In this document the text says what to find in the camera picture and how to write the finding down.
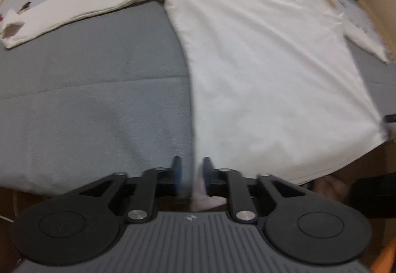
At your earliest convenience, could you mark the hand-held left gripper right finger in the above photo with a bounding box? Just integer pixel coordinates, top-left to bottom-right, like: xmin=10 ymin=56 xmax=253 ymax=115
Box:
xmin=202 ymin=156 xmax=307 ymax=224

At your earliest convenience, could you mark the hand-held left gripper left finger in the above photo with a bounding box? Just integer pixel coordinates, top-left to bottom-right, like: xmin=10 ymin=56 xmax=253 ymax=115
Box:
xmin=77 ymin=156 xmax=184 ymax=224

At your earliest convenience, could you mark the white long-sleeved shirt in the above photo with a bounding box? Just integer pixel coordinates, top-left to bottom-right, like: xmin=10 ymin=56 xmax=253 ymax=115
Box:
xmin=0 ymin=0 xmax=391 ymax=212

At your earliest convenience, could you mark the dark cloth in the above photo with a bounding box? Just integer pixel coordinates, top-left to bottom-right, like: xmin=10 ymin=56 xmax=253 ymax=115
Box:
xmin=350 ymin=172 xmax=396 ymax=218

